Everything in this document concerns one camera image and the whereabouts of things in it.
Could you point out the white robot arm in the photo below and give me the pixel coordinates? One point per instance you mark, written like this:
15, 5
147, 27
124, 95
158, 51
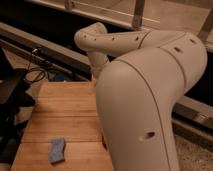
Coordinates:
140, 76

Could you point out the blue object behind table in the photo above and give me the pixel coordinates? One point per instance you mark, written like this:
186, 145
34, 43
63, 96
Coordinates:
57, 78

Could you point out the blue sponge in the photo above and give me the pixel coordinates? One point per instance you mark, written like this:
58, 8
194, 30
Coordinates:
56, 154

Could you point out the black equipment on left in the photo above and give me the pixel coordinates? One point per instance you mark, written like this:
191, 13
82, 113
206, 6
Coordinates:
13, 96

